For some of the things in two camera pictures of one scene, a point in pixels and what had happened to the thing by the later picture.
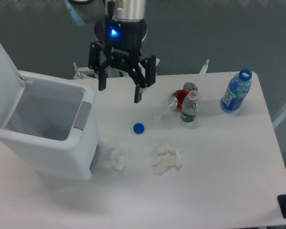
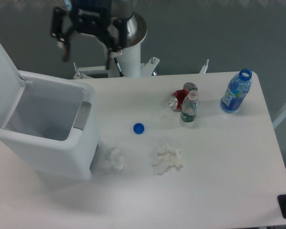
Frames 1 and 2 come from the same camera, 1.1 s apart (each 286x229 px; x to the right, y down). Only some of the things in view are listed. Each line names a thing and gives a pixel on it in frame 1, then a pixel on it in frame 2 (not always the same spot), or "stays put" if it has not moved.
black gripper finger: (149, 64) → (117, 34)
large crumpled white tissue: (167, 157) stays put
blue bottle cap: (138, 128) stays put
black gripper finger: (98, 61) → (61, 29)
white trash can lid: (7, 86) stays put
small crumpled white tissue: (117, 158) stays put
